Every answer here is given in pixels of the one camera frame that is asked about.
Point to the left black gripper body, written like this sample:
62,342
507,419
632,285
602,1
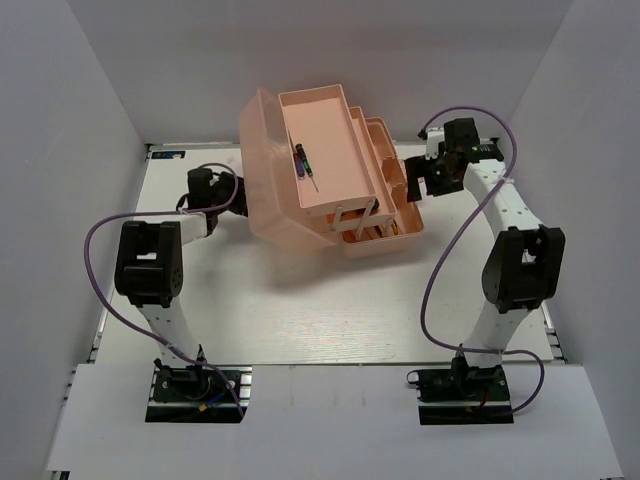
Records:
237,202

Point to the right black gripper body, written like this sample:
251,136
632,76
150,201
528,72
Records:
438,181

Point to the thin green precision screwdriver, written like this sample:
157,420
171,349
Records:
306,165

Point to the pink plastic toolbox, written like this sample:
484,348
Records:
356,167

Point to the yellow combination pliers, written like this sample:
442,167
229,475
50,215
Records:
390,228

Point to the blue handled long screwdriver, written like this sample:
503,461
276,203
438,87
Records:
299,168

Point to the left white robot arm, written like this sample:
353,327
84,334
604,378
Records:
149,268

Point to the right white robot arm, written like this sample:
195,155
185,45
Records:
523,266

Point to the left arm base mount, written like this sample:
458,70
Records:
193,395

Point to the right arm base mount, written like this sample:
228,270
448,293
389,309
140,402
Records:
462,395

